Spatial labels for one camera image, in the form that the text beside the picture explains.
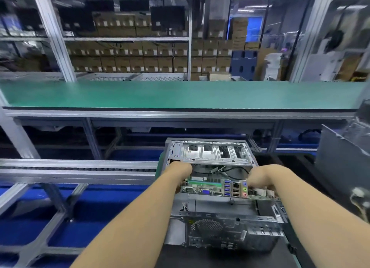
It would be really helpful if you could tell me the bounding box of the person's left hand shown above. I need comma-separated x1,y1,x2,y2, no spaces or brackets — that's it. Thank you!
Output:
164,161,194,183

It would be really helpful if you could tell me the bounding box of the person's right hand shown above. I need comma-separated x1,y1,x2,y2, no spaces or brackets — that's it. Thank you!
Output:
245,165,279,192

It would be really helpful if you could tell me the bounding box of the green motherboard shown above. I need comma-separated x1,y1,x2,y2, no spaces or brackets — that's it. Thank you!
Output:
180,171,272,200

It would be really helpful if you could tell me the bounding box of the grey metal computer case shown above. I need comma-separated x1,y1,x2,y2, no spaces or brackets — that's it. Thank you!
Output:
155,138,291,255

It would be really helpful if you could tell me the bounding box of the person's left forearm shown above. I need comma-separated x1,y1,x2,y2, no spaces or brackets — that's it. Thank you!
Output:
71,171,186,268

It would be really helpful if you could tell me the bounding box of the person's right forearm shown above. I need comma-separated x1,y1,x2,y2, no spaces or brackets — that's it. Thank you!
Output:
266,163,370,268

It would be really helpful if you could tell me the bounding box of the green conveyor belt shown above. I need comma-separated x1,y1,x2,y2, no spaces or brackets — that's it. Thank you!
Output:
0,81,368,113

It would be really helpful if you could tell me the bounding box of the stack of cardboard boxes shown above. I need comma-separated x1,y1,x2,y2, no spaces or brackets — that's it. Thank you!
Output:
62,10,233,76

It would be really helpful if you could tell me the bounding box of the yellow black cable bundle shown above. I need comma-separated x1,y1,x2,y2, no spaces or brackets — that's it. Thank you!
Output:
349,186,370,215

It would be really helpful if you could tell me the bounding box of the grey flat metal rail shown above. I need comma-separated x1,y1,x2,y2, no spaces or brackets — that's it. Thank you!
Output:
0,158,160,186

